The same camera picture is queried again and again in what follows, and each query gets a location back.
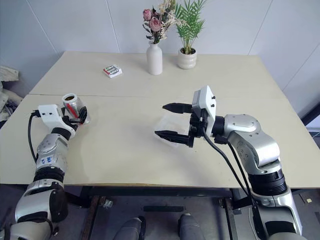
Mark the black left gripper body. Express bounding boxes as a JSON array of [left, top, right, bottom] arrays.
[[61, 114, 80, 132]]

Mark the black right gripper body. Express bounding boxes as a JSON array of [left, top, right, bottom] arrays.
[[187, 110, 209, 149]]

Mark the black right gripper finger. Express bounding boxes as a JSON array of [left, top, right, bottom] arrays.
[[162, 102, 193, 115], [154, 130, 191, 147]]

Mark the silver drink can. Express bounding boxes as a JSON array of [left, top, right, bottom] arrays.
[[61, 93, 91, 125]]

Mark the white ribbed plant pot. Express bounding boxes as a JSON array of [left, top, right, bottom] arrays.
[[177, 47, 197, 70]]

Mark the battery pack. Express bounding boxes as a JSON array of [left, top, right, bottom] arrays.
[[101, 64, 124, 80]]

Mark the white ceramic vase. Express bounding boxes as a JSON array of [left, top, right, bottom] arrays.
[[146, 41, 164, 76]]

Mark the crumpled beige cloth pile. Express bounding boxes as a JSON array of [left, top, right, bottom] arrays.
[[0, 65, 25, 124]]

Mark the green potted plant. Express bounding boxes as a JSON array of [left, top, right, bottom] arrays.
[[173, 0, 208, 55]]

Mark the small caster wheel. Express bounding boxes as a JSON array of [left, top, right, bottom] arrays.
[[101, 196, 114, 209]]

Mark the dried flower bouquet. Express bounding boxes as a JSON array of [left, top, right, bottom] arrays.
[[142, 0, 181, 46]]

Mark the grey rounded shape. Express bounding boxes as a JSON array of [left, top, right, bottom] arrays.
[[177, 213, 201, 240], [116, 215, 147, 240]]

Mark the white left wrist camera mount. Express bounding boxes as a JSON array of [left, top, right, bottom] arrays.
[[37, 104, 77, 140]]

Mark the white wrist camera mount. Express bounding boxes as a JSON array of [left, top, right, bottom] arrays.
[[192, 85, 218, 137], [37, 104, 77, 140]]

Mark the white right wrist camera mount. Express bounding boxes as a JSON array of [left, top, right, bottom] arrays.
[[192, 85, 218, 137]]

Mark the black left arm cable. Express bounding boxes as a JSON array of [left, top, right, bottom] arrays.
[[27, 109, 41, 164]]

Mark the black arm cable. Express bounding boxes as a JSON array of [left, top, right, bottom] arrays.
[[201, 123, 252, 205], [215, 134, 253, 201], [27, 109, 41, 164]]

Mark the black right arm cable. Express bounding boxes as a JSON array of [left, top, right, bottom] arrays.
[[215, 134, 253, 201], [201, 123, 252, 205]]

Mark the black metal table frame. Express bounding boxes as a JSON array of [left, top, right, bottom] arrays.
[[62, 185, 253, 240]]

